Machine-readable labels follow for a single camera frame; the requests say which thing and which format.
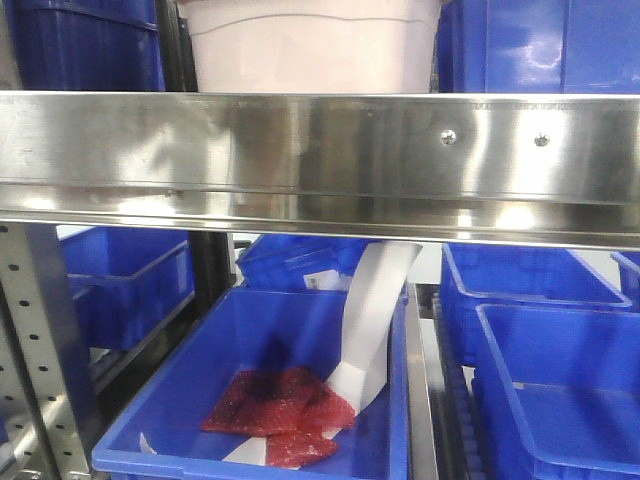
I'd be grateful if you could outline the blue bin lower right front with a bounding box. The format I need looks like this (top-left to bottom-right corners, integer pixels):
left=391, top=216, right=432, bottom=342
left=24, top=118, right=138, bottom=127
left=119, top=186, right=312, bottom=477
left=473, top=305, right=639, bottom=479

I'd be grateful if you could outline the blue bin upper right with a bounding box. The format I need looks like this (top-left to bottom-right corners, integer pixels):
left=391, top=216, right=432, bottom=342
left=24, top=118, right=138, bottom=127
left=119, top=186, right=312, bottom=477
left=437, top=1, right=639, bottom=94

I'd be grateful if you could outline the stainless steel shelf beam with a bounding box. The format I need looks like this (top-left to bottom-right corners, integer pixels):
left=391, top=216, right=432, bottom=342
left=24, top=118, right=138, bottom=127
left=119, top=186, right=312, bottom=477
left=1, top=91, right=639, bottom=250

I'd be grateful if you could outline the white paper strip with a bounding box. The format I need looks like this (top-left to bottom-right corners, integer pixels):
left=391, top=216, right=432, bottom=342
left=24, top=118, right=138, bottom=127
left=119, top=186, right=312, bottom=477
left=138, top=241, right=424, bottom=469

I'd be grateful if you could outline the white plastic storage bin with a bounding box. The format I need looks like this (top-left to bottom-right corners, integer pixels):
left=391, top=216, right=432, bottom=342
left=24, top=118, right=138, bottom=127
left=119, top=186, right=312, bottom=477
left=180, top=1, right=441, bottom=94

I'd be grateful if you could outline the blue bin far right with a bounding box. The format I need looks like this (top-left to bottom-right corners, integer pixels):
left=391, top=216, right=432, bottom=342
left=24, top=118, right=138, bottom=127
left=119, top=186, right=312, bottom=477
left=611, top=251, right=640, bottom=313

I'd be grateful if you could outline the steel divider rail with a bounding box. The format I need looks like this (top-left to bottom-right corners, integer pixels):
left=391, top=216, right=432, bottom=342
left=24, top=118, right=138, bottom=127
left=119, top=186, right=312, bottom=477
left=405, top=284, right=440, bottom=480

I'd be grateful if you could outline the red bubble wrap bag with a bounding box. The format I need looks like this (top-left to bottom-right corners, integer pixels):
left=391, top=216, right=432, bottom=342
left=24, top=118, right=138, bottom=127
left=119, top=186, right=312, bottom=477
left=201, top=367, right=356, bottom=437
left=265, top=430, right=338, bottom=468

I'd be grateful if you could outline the perforated steel shelf upright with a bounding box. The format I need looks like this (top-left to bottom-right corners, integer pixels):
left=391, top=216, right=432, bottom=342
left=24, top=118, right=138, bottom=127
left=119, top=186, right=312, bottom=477
left=1, top=221, right=103, bottom=479

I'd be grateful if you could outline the blue bin lower centre back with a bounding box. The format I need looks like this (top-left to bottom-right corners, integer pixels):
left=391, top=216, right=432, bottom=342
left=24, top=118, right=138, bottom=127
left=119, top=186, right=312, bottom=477
left=235, top=233, right=407, bottom=293

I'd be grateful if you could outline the blue bin upper left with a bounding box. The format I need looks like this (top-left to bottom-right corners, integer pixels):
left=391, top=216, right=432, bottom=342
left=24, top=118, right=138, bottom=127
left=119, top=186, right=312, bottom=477
left=4, top=1, right=164, bottom=92

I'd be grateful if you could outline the blue bin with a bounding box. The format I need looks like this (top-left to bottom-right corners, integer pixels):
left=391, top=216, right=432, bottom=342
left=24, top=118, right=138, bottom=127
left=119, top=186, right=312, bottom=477
left=473, top=305, right=639, bottom=479
left=437, top=1, right=639, bottom=94
left=611, top=251, right=640, bottom=313
left=61, top=227, right=194, bottom=351
left=4, top=1, right=164, bottom=92
left=439, top=243, right=632, bottom=366
left=92, top=287, right=409, bottom=479
left=235, top=233, right=407, bottom=293

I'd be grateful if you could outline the left beam screw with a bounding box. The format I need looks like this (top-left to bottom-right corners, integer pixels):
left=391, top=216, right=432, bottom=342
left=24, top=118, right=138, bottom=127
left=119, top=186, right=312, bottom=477
left=440, top=129, right=457, bottom=145

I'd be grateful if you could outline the right beam screw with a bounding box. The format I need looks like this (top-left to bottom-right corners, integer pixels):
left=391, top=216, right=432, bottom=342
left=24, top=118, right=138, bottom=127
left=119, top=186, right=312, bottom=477
left=534, top=132, right=550, bottom=147

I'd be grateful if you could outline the blue bin lower centre front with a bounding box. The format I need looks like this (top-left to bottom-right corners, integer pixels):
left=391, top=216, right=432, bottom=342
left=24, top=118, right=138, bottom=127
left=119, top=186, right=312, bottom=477
left=92, top=287, right=409, bottom=479

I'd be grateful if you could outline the beam screw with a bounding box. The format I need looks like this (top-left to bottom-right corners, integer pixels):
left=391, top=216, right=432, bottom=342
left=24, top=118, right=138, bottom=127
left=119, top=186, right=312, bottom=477
left=440, top=129, right=457, bottom=145
left=534, top=132, right=550, bottom=147

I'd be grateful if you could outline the blue bin lower left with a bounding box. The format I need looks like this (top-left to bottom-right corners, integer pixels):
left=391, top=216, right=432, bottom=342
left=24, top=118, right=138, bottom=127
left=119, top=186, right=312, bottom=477
left=61, top=227, right=194, bottom=351

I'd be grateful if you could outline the blue bin lower right back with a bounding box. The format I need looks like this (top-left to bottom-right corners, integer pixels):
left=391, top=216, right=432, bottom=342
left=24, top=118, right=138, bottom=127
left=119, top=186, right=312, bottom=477
left=439, top=243, right=632, bottom=366

